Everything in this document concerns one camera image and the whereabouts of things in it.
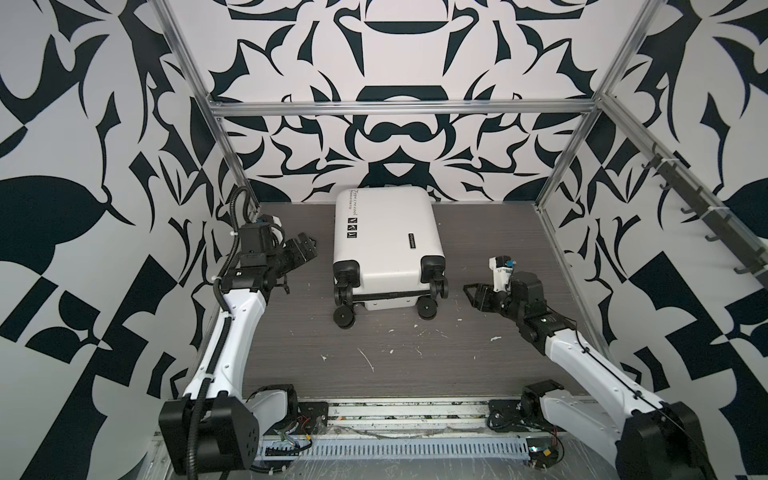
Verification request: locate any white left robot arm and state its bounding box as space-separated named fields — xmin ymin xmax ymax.
xmin=159 ymin=221 xmax=317 ymax=479

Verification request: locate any black corrugated cable hose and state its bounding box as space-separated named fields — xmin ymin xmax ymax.
xmin=185 ymin=185 xmax=259 ymax=480

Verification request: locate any aluminium frame rail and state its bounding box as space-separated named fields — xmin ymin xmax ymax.
xmin=208 ymin=99 xmax=595 ymax=117

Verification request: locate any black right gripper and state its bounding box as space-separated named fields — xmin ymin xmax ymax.
xmin=465 ymin=282 xmax=527 ymax=325

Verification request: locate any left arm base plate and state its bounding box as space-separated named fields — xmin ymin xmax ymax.
xmin=267 ymin=401 xmax=329 ymax=436

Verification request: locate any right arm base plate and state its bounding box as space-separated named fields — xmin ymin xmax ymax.
xmin=486 ymin=397 xmax=558 ymax=433

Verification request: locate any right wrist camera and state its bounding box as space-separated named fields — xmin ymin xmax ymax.
xmin=489 ymin=255 xmax=516 ymax=292

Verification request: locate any small green circuit board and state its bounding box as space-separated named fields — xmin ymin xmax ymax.
xmin=526 ymin=437 xmax=564 ymax=470

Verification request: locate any white suitcase black lining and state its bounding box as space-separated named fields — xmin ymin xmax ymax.
xmin=332 ymin=186 xmax=449 ymax=329

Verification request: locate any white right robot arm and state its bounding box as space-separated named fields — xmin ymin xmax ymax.
xmin=463 ymin=267 xmax=716 ymax=479

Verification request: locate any black wall hook rack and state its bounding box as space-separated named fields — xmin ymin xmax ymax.
xmin=640 ymin=143 xmax=767 ymax=289

